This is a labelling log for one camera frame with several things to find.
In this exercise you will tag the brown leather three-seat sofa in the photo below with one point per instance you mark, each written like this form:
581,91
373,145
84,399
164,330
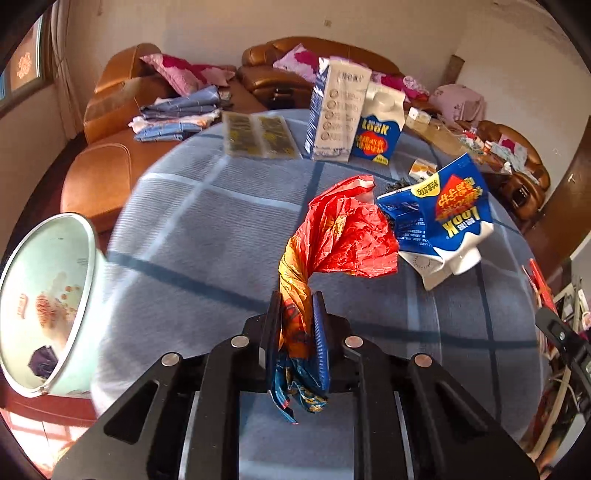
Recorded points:
263,78

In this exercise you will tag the beige curtain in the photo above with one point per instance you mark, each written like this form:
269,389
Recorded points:
62,69

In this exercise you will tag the pink floral cloth cover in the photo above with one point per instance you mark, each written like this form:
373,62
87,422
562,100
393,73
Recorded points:
457,101

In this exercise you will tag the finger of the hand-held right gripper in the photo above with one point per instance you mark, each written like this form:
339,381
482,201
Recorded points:
556,330

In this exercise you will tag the crushed blue white carton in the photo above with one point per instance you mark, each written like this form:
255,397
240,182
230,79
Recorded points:
443,217

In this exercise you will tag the white tissue box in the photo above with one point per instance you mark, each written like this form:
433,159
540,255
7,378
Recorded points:
418,117

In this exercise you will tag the folded light blue cloth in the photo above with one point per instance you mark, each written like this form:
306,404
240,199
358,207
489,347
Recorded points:
171,129

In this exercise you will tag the light green enamel basin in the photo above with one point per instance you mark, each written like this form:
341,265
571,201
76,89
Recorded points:
46,277

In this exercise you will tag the small orange white box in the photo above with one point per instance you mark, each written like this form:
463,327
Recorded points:
421,170

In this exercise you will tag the bamboo wall hanging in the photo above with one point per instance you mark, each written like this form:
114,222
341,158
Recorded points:
455,64

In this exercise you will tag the white power strip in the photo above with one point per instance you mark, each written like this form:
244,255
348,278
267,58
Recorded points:
575,304

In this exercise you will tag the folded blue plaid sheet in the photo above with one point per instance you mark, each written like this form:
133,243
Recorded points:
184,104

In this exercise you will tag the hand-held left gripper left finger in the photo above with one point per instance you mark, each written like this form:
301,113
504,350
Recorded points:
270,355

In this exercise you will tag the brown wooden door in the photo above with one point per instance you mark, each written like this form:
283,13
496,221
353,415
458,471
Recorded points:
561,207

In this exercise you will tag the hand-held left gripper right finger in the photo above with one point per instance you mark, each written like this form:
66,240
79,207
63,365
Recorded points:
321,341

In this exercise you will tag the window with wooden frame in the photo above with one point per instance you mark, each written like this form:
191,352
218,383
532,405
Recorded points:
23,69

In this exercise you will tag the wooden coffee table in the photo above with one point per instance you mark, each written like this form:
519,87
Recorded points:
443,138

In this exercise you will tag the white blue gable carton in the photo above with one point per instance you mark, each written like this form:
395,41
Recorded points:
378,134

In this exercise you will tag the brown leather chaise sofa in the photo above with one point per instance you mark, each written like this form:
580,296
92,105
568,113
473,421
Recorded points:
101,170

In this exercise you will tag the flat yellow-black packet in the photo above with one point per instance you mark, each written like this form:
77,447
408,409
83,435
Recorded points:
261,136

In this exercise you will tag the brown leather armchair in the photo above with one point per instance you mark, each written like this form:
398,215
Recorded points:
531,184

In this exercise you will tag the pile of small packets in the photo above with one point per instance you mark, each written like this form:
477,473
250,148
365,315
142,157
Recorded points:
498,150

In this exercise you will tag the purple foil wrapper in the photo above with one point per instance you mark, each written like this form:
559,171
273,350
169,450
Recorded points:
44,362

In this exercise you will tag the red orange plastic bag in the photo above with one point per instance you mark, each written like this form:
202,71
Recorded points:
341,240

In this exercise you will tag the pink floral pillow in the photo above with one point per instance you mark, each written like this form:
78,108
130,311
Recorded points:
388,81
415,87
298,60
180,71

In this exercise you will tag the tall white blue carton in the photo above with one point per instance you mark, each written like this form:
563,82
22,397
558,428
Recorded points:
339,115

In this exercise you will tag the blue plaid tablecloth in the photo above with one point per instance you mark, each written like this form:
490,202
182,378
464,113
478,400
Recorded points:
207,221

